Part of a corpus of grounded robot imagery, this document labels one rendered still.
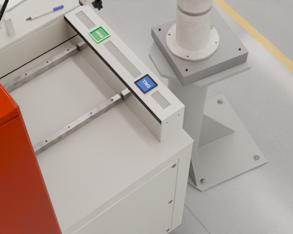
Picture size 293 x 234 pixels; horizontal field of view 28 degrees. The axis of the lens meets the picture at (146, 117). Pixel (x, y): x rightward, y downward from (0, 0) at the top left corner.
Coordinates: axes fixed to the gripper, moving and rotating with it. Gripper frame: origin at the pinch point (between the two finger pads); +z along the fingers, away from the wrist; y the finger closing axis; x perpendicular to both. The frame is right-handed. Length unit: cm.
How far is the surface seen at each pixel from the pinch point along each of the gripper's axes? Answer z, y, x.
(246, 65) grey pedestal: 37, 32, -34
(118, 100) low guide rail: 25.5, -12.2, -19.0
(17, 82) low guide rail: 20.2, -35.1, 8.0
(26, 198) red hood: -55, -47, -66
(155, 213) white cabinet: 65, -25, -46
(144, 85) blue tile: 14.5, -4.2, -26.2
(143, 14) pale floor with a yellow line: 124, 45, 66
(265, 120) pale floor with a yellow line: 125, 50, -27
